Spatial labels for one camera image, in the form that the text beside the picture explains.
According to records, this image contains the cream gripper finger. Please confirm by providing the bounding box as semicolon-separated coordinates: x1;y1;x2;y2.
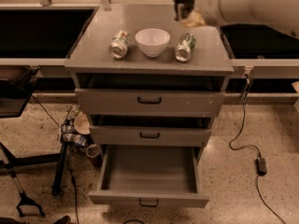
180;11;206;28

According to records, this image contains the dark rxbar chocolate bar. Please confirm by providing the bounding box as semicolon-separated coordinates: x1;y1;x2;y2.
173;0;194;21

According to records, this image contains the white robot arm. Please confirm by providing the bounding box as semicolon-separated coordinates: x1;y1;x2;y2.
194;0;299;38

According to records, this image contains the grey drawer cabinet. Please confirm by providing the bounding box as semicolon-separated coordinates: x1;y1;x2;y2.
64;2;235;147

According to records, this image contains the grey top drawer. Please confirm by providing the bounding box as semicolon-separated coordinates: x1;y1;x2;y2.
76;89;224;118

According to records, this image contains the grey drawer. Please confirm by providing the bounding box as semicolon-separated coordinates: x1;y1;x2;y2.
76;89;224;118
90;125;211;147
89;145;208;208

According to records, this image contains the grey middle drawer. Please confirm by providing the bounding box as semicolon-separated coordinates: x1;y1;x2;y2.
90;125;211;147

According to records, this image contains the grey bottom drawer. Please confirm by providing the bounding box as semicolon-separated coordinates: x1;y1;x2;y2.
89;145;208;208

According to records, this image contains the right green soda can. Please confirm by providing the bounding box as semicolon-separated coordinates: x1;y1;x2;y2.
175;33;196;63

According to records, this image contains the green soda can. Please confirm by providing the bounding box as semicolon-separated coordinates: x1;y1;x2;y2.
108;30;131;60
175;33;196;63

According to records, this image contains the white bowl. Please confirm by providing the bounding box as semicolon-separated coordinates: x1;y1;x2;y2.
135;28;170;57

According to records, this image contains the left green soda can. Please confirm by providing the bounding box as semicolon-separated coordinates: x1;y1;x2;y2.
108;30;131;60

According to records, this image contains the small bowl on floor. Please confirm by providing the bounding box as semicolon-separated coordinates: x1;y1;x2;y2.
74;112;90;134

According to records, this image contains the black power adapter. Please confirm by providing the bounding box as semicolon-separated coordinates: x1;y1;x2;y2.
256;157;267;175

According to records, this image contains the clear plastic cup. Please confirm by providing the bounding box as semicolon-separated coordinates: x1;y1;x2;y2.
86;144;101;158

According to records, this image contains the crumpled snack bag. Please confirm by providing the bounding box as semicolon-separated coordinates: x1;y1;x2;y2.
60;105;88;148

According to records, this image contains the black stand leg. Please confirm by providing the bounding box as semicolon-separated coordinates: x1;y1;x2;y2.
52;142;67;196

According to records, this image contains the black tray on stand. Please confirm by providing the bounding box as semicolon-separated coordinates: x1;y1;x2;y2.
0;65;38;119

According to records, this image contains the metal tripod leg with clamp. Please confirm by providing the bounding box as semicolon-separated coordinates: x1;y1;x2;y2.
0;144;45;217

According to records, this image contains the black power cable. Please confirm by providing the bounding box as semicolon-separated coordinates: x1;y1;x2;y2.
228;77;288;224

